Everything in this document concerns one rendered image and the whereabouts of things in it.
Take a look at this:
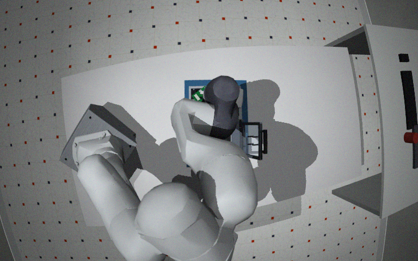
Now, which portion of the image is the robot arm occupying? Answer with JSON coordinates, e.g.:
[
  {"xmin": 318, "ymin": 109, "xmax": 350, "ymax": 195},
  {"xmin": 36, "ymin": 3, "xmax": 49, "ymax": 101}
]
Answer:
[{"xmin": 72, "ymin": 76, "xmax": 257, "ymax": 261}]

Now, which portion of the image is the green circuit board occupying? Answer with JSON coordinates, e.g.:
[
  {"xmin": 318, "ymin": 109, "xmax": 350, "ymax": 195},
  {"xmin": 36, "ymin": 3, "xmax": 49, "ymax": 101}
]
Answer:
[{"xmin": 192, "ymin": 86, "xmax": 205, "ymax": 102}]

